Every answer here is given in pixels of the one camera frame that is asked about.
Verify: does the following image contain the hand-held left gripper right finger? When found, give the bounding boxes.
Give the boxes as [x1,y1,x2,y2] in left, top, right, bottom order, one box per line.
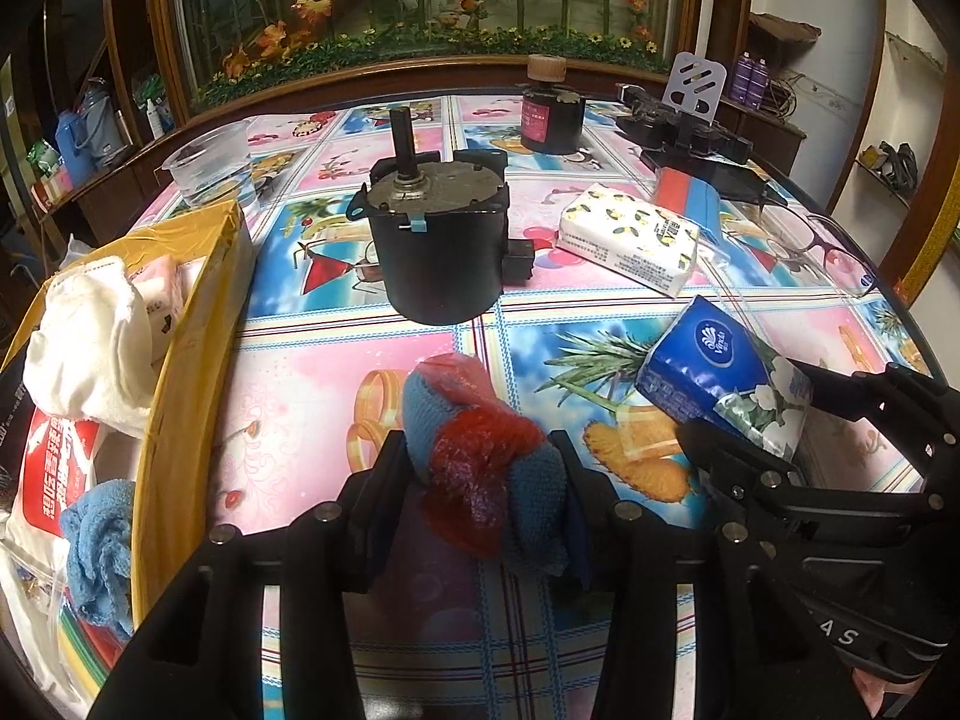
[550,431,848,720]

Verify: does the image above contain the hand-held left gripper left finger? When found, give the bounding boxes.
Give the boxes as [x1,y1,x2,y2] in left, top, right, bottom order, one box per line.
[88,431,412,720]

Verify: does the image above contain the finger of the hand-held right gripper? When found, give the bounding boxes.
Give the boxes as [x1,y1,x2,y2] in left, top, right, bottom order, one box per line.
[791,361,960,481]
[679,420,960,541]

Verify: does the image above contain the blue towel with red bag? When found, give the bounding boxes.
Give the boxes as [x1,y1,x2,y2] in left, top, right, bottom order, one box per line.
[403,352,571,577]

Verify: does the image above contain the blue flower print tissue pack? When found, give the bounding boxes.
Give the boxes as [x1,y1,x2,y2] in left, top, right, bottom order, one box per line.
[634,295,815,462]

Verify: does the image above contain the yellow taped cardboard box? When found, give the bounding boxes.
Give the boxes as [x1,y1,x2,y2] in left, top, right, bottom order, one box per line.
[0,199,256,691]

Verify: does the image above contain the plain blue towel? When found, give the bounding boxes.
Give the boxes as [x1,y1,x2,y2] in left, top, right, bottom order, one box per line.
[60,478,136,642]

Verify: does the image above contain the pink tissue pack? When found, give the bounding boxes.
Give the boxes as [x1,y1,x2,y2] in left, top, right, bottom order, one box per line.
[131,253,207,338]

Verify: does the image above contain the white towel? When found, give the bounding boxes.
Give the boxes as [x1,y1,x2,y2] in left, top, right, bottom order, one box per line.
[22,255,158,440]

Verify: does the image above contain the white bag with red label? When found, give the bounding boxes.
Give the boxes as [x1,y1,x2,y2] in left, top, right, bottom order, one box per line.
[0,412,143,720]

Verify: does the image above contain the bagged coloured sponges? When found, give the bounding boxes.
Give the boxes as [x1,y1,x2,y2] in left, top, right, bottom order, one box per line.
[56,600,132,672]

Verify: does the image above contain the black plastic bag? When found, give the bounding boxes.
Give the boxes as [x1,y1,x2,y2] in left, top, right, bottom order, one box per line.
[0,349,38,533]

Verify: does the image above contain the eyeglasses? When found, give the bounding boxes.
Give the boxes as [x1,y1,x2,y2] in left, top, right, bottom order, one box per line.
[742,199,878,297]

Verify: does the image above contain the black cylindrical motor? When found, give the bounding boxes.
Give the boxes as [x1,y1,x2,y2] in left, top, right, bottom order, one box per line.
[351,106,537,325]

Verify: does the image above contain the lemon print tissue pack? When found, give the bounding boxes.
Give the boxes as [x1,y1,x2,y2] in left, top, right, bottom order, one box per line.
[555,181,702,297]

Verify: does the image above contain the red blue flat case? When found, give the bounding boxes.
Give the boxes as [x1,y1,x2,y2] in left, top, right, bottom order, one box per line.
[651,165,722,222]

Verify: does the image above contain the low wooden side cabinet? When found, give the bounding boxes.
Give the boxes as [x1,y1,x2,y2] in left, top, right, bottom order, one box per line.
[720,97,807,173]

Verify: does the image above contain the black devices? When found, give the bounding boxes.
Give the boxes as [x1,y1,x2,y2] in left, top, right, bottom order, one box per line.
[615,82,788,203]

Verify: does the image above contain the clear plastic cup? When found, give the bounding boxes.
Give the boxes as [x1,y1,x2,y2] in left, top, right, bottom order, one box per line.
[161,120,262,218]

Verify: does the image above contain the white slotted phone stand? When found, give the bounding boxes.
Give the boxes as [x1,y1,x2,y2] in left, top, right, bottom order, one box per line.
[660,51,730,125]

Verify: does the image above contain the wooden sideboard cabinet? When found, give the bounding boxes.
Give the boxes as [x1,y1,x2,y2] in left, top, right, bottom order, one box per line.
[37,135,188,241]

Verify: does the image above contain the black jar with wooden lid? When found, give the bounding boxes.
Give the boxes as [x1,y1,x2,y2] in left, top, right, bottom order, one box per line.
[520,54,587,155]

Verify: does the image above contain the grey thermos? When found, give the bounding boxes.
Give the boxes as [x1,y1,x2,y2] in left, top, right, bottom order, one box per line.
[79,79,128,170]

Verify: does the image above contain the blue thermos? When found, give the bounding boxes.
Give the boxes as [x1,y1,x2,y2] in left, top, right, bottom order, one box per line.
[56,109,95,185]

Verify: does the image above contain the green packet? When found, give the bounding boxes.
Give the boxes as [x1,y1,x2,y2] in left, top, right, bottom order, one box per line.
[26,139,61,181]

